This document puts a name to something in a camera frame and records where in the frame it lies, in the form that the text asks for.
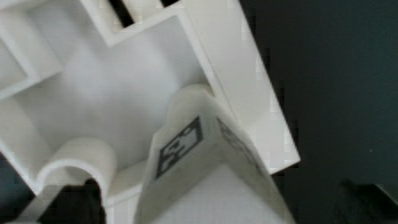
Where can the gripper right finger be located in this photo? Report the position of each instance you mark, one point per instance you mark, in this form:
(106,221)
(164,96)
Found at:
(367,204)

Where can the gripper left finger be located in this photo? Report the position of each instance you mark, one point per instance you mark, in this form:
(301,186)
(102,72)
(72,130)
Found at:
(67,206)

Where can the white chair leg with tag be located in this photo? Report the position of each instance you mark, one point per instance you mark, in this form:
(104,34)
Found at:
(209,185)

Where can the white chair seat part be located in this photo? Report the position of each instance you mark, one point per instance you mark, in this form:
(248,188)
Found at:
(99,58)

